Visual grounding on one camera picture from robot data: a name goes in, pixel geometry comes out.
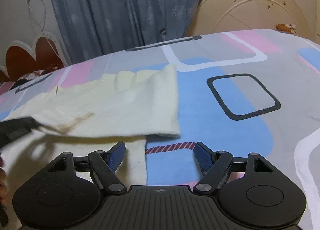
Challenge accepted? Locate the cream knit sweater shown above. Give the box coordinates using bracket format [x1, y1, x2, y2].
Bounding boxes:
[2, 64, 180, 189]

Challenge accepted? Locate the person left hand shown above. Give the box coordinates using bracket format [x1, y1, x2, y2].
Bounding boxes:
[0, 158, 8, 227]

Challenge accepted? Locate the red white scalloped headboard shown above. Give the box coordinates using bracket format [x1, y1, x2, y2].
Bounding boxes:
[1, 32, 67, 82]

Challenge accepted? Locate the floral dark blanket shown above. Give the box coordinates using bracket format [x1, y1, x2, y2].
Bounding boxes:
[17, 63, 64, 81]

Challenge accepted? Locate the patterned grey pink bedsheet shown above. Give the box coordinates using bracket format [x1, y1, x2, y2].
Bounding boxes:
[1, 29, 319, 229]

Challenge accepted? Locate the blue grey window curtain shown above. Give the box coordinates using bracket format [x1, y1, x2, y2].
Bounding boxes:
[51, 0, 200, 64]

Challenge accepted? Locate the brown stuffed toy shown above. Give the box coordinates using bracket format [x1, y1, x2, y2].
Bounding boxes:
[276, 23, 296, 35]

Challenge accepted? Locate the cream arched headboard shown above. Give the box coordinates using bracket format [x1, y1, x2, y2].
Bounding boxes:
[187, 0, 314, 40]

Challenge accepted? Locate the white charger cable on wall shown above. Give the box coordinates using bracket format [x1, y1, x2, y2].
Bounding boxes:
[24, 0, 63, 59]

